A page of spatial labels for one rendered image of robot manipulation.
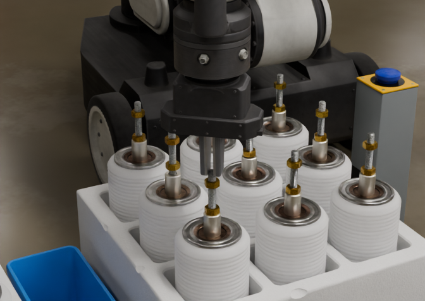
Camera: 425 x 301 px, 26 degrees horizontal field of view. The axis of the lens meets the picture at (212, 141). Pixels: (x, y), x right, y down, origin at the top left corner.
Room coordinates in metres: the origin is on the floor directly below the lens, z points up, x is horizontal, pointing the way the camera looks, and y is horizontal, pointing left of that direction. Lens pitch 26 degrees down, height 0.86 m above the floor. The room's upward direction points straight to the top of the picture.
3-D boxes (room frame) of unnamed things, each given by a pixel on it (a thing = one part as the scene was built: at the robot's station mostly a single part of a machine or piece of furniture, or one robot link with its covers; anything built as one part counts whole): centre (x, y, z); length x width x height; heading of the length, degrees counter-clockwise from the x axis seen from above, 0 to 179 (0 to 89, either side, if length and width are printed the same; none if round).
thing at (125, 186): (1.21, 0.11, 0.16); 0.10 x 0.10 x 0.18
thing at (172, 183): (1.10, 0.05, 0.26); 0.02 x 0.02 x 0.03
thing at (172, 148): (1.10, 0.05, 0.31); 0.01 x 0.01 x 0.08
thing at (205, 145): (1.00, 0.01, 0.37); 0.03 x 0.02 x 0.06; 168
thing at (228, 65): (0.99, 0.00, 0.46); 0.13 x 0.10 x 0.12; 78
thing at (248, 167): (1.16, -0.05, 0.26); 0.02 x 0.02 x 0.03
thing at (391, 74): (1.35, -0.28, 0.32); 0.04 x 0.04 x 0.02
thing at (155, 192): (1.10, 0.05, 0.25); 0.08 x 0.08 x 0.01
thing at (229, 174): (1.16, -0.05, 0.25); 0.08 x 0.08 x 0.01
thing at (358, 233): (1.10, -0.21, 0.16); 0.10 x 0.10 x 0.18
